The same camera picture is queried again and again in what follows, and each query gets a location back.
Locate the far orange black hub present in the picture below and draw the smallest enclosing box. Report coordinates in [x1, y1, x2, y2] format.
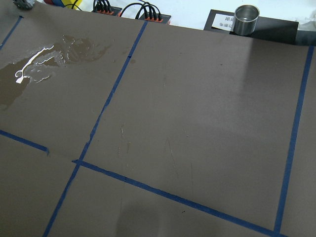
[92, 0, 122, 16]

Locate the near orange black hub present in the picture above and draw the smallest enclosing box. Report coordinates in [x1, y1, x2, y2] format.
[118, 0, 171, 25]

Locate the red blue block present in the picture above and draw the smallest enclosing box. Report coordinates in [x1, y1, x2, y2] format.
[44, 0, 64, 7]

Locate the yellow block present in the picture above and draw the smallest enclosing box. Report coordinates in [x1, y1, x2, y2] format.
[61, 0, 82, 10]

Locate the orange black hub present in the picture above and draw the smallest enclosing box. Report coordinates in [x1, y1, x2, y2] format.
[92, 0, 122, 16]
[118, 0, 171, 25]

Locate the aluminium frame post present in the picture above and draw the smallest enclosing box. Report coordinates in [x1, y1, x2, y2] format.
[12, 0, 35, 10]

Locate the black plate with label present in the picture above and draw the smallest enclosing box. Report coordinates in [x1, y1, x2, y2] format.
[203, 9, 300, 45]

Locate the steel cylinder cup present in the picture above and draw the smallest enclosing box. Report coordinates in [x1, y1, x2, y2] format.
[233, 5, 260, 36]

